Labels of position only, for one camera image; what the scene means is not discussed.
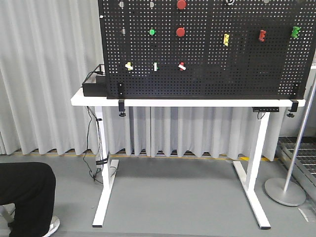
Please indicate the red rotary switch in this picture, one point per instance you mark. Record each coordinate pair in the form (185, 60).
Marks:
(181, 66)

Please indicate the yellow rotary switch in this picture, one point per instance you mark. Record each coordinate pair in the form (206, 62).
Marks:
(129, 66)

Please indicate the left black table clamp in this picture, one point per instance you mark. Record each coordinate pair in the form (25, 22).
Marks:
(121, 106)

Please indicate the black table clamp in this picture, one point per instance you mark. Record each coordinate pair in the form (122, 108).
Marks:
(294, 101)
(121, 106)

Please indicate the black perforated pegboard panel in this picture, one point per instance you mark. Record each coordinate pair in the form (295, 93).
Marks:
(245, 69)

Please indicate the black equipment box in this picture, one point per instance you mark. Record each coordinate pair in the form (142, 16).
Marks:
(94, 85)

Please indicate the lower red push button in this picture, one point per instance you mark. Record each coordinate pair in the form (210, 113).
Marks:
(180, 32)

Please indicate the red push button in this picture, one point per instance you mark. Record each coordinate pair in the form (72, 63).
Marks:
(180, 32)
(181, 4)

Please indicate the table height control panel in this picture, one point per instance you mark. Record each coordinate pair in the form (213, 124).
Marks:
(265, 109)

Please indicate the white height-adjustable table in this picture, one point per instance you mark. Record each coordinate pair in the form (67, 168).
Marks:
(247, 177)

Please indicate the upper red push button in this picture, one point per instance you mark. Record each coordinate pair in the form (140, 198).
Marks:
(181, 4)

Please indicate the grey pleated curtain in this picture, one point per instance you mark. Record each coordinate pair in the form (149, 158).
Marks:
(47, 47)

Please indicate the right black table clamp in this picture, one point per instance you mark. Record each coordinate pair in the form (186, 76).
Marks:
(294, 101)

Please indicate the person's black trouser leg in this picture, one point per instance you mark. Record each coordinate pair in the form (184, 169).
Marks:
(30, 186)

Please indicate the grey white sneaker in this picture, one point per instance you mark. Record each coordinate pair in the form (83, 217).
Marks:
(54, 225)

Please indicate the grey round-base floor stand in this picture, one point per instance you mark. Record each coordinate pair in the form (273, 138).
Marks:
(283, 190)

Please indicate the green rotary switch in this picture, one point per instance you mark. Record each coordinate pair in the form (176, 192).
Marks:
(155, 65)

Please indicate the yellow toggle handle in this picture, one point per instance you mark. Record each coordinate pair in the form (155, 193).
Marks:
(226, 39)

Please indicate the red toggle handle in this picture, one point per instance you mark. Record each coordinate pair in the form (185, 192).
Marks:
(262, 35)

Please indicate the green toggle handle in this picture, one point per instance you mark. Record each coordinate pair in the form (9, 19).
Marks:
(295, 32)

